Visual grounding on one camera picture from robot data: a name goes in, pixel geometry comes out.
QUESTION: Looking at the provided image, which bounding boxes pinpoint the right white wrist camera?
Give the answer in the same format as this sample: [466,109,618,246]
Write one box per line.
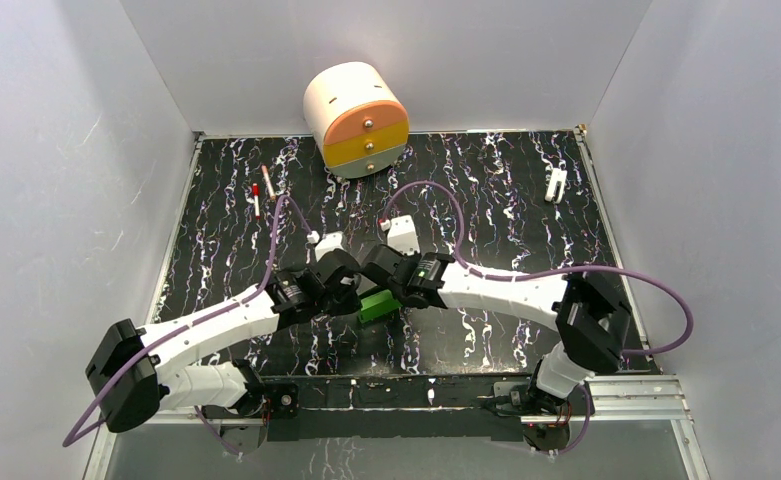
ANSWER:
[378,215,420,256]

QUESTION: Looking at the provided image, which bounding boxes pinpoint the small white plastic clip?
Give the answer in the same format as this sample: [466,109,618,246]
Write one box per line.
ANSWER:
[544,168,567,204]

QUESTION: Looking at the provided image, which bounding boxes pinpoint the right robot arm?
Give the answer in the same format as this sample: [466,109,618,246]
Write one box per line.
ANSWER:
[361,245,632,416]

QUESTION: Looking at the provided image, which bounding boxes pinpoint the green paper box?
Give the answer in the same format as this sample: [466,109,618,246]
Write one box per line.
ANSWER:
[359,290,403,324]

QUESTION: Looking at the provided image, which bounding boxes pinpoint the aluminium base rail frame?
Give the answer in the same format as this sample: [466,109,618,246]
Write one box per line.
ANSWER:
[85,374,709,479]

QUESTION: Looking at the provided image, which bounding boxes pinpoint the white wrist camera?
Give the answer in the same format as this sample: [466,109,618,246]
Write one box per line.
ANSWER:
[378,215,420,256]
[307,230,343,263]

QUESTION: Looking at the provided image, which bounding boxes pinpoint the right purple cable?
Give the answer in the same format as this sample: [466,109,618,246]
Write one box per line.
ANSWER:
[380,180,695,456]

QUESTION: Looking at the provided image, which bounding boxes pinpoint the pink marker pen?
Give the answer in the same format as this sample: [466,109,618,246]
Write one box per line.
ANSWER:
[261,165,278,200]

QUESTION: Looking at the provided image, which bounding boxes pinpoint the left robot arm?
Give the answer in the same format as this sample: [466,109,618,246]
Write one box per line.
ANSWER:
[85,249,361,433]

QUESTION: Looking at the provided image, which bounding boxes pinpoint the round three-drawer storage cabinet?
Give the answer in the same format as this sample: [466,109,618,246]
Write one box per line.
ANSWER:
[303,61,410,180]

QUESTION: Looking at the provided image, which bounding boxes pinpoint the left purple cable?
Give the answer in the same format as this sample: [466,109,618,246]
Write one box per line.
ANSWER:
[61,193,318,458]

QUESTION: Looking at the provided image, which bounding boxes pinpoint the red capped marker pen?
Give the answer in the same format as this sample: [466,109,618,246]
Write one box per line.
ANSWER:
[251,183,261,220]

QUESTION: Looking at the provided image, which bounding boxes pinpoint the purple cable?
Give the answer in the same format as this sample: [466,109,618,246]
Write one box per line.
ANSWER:
[61,193,318,458]
[380,180,695,456]

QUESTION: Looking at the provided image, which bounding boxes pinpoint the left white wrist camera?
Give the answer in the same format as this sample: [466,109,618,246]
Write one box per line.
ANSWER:
[307,230,343,263]

